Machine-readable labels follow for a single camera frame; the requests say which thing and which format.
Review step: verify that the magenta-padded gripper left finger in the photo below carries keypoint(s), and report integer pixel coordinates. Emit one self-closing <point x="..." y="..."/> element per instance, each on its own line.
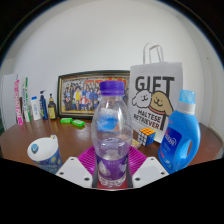
<point x="87" y="161"/>

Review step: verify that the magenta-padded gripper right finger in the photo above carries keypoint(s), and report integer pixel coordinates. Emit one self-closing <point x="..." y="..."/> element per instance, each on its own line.
<point x="136" y="160"/>

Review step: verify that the clear purple-capped water bottle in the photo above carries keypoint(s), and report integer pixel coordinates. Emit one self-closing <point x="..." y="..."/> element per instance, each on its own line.
<point x="111" y="133"/>

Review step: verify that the colourful puzzle cube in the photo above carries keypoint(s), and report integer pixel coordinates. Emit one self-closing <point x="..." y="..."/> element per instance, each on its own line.
<point x="146" y="136"/>

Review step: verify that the blue printed paper cup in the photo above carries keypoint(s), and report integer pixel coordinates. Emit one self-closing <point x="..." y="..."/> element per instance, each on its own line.
<point x="46" y="156"/>

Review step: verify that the blue detergent bottle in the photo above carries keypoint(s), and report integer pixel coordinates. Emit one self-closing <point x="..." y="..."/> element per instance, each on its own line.
<point x="178" y="140"/>

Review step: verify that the dark brown glass bottle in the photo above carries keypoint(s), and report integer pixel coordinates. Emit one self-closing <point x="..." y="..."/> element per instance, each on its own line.
<point x="52" y="111"/>

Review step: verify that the framed group picture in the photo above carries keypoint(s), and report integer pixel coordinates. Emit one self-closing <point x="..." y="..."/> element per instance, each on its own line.
<point x="78" y="95"/>

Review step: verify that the white bottle with blue cap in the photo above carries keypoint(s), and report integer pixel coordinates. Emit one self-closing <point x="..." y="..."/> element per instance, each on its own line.
<point x="35" y="110"/>

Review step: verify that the white paper gift bag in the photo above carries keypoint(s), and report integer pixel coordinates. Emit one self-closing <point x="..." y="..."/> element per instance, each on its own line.
<point x="155" y="80"/>

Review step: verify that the tall pink and white box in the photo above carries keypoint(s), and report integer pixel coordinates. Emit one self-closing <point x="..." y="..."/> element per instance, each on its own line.
<point x="18" y="103"/>

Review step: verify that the white flat panel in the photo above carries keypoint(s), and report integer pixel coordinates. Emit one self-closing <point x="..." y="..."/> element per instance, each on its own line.
<point x="8" y="100"/>

